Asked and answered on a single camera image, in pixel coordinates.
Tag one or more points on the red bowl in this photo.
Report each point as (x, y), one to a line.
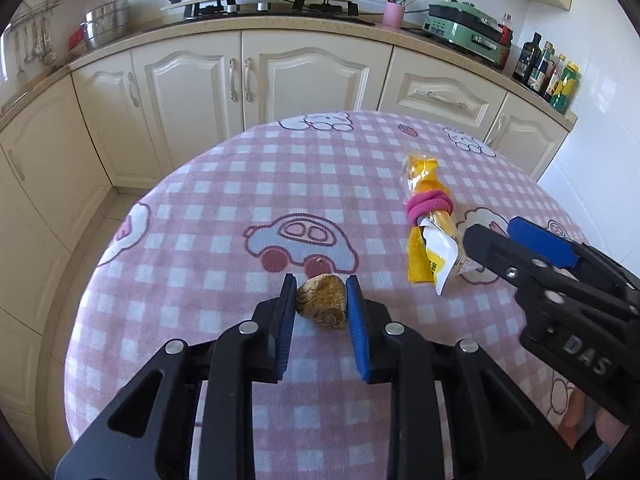
(76, 39)

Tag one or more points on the dark glass bottle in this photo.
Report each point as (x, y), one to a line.
(527, 60)

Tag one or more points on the cream kitchen base cabinets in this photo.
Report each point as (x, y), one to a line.
(190, 90)

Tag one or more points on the pink utensil holder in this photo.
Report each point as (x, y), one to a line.
(394, 15)

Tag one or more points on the pink checked tablecloth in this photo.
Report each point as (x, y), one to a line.
(200, 260)

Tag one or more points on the green electric grill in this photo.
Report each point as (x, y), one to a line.
(465, 25)

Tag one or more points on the black gas stove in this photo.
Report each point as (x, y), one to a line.
(280, 8)

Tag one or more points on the hanging steel utensils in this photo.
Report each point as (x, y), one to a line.
(35, 40)

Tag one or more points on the brown lump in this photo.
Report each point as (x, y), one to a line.
(322, 300)

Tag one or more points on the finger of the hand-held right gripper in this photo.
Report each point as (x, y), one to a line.
(500, 255)
(542, 242)

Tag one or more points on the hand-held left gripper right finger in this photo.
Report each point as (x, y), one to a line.
(357, 330)

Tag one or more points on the dark sauce bottle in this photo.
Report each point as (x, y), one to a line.
(542, 72)

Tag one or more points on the yellow green bottle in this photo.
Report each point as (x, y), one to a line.
(567, 87)

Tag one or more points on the brown sauce bottle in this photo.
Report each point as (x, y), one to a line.
(554, 77)

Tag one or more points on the yellow snack packet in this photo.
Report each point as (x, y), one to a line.
(422, 260)

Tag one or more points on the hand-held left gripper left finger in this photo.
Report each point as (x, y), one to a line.
(286, 330)

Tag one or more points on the person's right hand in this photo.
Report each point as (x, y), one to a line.
(570, 425)

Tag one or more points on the steel pot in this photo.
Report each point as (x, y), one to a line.
(105, 25)

